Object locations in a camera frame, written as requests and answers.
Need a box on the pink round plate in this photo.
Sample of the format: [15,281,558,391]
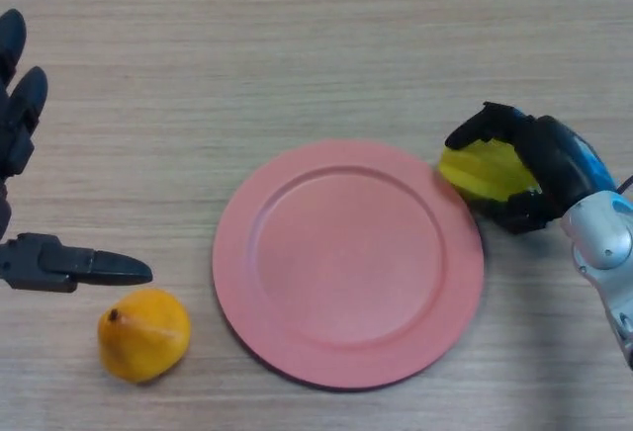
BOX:
[211,137,486,392]

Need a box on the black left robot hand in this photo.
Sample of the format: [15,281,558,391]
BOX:
[0,8,154,295]

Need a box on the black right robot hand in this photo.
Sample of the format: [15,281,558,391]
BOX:
[443,101,618,236]

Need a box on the orange pear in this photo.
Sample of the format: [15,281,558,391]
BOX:
[97,288,193,385]

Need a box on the yellow green starfruit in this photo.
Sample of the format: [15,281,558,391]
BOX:
[437,137,543,204]

